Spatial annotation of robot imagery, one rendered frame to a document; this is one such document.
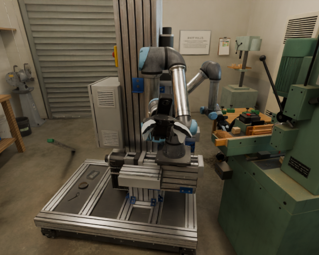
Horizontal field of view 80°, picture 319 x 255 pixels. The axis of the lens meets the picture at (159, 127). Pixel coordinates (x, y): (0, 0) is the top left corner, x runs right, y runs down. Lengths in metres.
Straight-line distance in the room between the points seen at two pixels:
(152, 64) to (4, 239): 1.86
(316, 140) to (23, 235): 2.19
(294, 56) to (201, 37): 3.08
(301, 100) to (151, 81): 0.71
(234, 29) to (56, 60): 3.50
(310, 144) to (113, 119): 1.13
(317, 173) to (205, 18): 3.56
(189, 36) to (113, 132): 3.11
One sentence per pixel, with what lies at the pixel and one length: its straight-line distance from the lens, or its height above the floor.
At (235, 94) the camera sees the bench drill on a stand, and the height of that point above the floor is 0.66.
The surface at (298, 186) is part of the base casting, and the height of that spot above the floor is 0.80.
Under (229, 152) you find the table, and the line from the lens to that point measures 1.25.
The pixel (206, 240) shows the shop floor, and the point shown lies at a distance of 1.85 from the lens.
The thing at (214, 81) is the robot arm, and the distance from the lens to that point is 1.66.
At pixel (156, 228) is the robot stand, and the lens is 1.59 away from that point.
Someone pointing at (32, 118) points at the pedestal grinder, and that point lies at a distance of 4.37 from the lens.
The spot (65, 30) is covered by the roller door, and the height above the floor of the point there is 1.69.
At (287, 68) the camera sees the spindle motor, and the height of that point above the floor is 1.35.
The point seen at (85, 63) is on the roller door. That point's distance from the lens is 4.12.
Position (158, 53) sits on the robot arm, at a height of 1.43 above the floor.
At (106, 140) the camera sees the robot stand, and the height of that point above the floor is 0.83.
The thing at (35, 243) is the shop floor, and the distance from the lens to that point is 2.06.
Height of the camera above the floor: 1.48
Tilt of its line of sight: 24 degrees down
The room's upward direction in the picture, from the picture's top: straight up
